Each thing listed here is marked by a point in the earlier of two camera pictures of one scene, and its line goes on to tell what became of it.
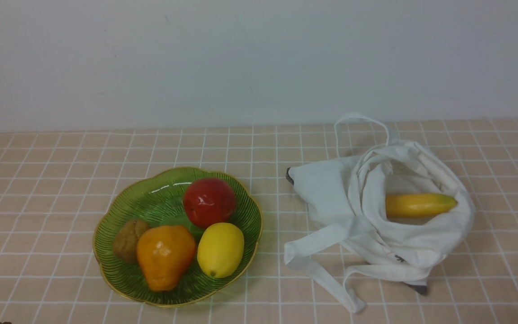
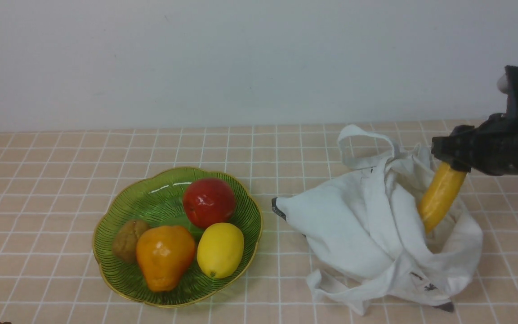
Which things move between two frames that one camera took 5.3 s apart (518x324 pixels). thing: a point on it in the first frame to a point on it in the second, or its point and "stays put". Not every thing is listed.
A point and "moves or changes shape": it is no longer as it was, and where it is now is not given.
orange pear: [164, 253] stays put
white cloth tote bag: [354, 233] moves or changes shape
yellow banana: [408, 205] to [444, 186]
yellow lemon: [220, 249] stays put
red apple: [208, 200] stays put
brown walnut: [125, 242] stays put
